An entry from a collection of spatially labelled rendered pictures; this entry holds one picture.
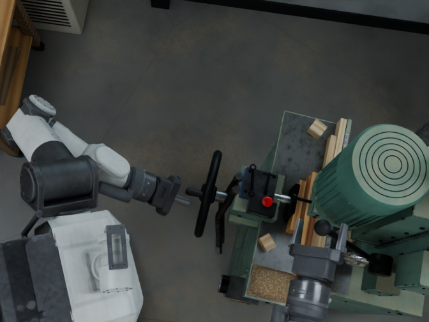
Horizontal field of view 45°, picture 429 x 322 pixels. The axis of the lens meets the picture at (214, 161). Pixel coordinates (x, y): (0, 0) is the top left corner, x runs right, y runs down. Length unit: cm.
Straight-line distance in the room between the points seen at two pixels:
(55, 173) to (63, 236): 14
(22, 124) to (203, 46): 161
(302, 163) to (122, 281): 82
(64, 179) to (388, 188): 67
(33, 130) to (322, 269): 73
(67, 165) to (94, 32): 173
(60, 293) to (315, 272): 53
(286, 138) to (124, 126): 115
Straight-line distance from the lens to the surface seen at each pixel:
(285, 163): 166
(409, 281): 135
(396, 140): 111
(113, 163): 145
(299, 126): 171
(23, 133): 132
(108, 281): 105
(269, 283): 156
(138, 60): 276
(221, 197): 169
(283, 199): 157
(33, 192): 117
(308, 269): 116
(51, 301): 112
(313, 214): 150
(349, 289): 176
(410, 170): 110
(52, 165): 119
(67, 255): 114
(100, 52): 280
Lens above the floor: 248
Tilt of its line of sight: 75 degrees down
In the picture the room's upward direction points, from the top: 13 degrees clockwise
